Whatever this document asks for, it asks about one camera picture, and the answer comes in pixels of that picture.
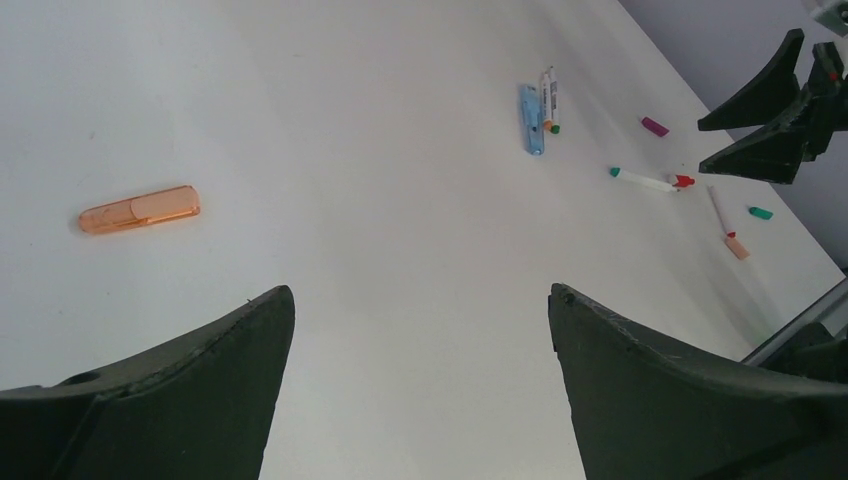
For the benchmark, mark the green pen cap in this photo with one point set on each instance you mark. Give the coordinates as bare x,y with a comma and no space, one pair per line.
760,213

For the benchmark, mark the white pen orange tip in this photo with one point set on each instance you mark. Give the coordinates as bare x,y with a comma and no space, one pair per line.
545,92

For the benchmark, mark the white pen green tip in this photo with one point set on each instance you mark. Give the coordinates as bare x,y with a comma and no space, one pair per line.
555,126

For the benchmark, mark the white marker green end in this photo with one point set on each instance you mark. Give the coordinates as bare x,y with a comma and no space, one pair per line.
621,174

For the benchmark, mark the blue translucent highlighter pen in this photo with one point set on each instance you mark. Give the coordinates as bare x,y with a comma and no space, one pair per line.
532,119

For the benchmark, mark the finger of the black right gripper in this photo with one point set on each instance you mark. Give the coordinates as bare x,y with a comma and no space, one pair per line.
771,91
771,153

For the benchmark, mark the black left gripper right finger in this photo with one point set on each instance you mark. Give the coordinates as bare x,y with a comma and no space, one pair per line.
645,405

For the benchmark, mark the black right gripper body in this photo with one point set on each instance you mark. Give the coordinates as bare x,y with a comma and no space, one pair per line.
826,108

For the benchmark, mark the purple pen cap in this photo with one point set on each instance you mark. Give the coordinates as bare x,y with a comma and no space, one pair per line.
654,127

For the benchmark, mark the red pen cap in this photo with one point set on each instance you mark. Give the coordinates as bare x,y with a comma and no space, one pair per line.
680,182

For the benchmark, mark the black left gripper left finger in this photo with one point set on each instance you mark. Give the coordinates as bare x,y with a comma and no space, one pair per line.
199,406

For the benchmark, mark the orange translucent highlighter pen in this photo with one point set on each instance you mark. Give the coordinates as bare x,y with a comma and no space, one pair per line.
145,210

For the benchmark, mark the thin white red pen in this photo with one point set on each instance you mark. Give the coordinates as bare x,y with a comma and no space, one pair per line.
726,225

